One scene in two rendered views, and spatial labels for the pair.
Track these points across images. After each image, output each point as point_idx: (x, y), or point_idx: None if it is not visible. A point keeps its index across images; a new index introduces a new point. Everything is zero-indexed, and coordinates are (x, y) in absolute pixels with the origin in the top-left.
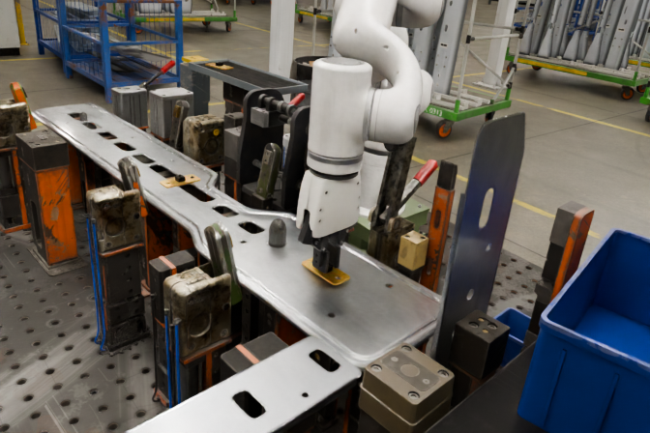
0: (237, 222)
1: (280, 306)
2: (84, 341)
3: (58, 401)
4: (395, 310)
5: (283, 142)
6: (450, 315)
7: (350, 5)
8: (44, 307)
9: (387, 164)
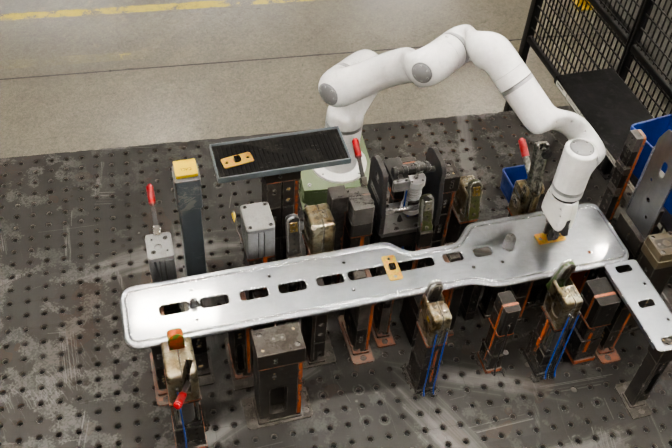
0: (474, 256)
1: (575, 269)
2: (416, 403)
3: (475, 425)
4: (591, 226)
5: (415, 187)
6: (653, 213)
7: (542, 108)
8: (360, 424)
9: (536, 163)
